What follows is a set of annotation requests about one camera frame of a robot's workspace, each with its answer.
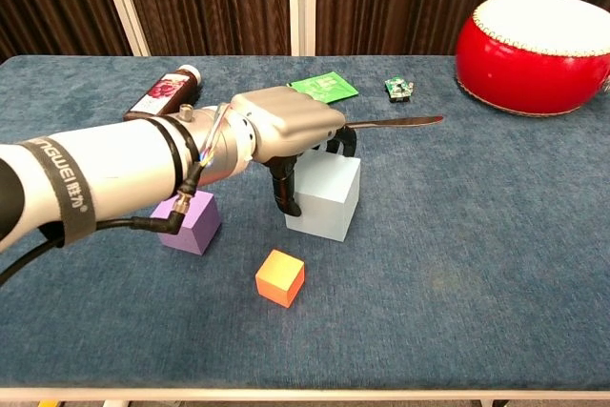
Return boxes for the small green circuit board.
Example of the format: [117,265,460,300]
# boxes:
[383,75,416,105]

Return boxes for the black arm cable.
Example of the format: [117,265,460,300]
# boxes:
[0,161,206,287]

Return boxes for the metal table knife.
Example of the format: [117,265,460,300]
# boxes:
[343,114,445,132]

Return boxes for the large light blue cube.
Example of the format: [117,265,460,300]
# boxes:
[285,149,362,243]

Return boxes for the small orange cube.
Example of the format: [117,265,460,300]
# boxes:
[254,248,306,310]

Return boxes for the green foil sachet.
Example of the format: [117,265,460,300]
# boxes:
[290,71,360,104]

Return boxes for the red drum white skin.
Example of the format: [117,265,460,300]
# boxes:
[454,0,610,118]

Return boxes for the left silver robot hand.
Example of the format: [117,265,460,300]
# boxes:
[228,86,358,216]

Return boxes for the dark juice bottle white cap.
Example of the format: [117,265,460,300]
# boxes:
[122,64,203,122]

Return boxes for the purple wooden cube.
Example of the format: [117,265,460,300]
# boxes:
[154,190,223,256]

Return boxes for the blue fabric table mat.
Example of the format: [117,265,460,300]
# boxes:
[0,54,610,392]

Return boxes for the black lettered velcro strap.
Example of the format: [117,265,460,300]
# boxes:
[18,137,96,249]

